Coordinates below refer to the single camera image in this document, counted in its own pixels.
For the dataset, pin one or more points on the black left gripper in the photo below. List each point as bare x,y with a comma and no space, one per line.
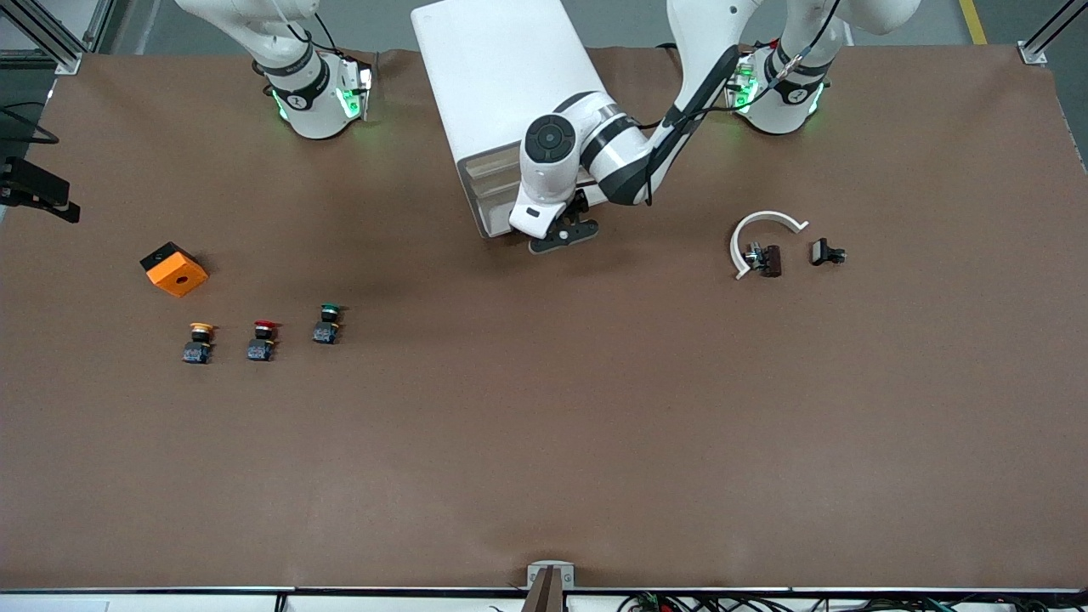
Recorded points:
580,204

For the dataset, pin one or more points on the white plastic cabinet drawer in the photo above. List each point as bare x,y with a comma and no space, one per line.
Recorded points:
493,161
493,181
493,201
495,219

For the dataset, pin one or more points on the green push button switch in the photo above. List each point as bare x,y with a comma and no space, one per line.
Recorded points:
326,333

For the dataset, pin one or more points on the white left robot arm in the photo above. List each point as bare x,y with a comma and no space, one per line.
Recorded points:
612,144

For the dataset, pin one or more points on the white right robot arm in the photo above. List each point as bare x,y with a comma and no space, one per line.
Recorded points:
314,110

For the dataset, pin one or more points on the white drawer cabinet shell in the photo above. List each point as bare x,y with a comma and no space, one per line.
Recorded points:
493,68

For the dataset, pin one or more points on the orange box with hole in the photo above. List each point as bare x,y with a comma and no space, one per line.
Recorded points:
178,276

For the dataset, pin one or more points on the white curved plastic clip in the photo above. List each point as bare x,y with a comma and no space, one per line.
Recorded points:
769,215

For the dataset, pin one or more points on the brown connector block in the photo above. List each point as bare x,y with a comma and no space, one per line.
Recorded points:
772,259

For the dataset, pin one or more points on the brown table cover mat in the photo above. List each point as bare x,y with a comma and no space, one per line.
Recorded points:
544,425

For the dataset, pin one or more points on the small black plastic part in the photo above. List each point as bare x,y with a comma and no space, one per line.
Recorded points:
820,252

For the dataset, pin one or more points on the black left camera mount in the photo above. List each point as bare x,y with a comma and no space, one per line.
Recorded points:
561,238

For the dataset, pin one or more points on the aluminium frame post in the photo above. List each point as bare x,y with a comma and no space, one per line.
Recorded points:
1033,53
68,61

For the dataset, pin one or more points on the yellow push button switch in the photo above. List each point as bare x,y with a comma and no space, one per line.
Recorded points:
197,350

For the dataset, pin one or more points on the red push button switch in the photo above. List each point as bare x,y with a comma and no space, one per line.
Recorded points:
261,348

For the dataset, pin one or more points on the grey metal bracket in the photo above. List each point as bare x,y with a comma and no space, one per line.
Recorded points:
533,576

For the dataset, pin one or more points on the brown tapered post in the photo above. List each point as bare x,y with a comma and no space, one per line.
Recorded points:
544,595

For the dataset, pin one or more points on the white table edge rail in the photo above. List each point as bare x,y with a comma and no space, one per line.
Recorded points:
170,600

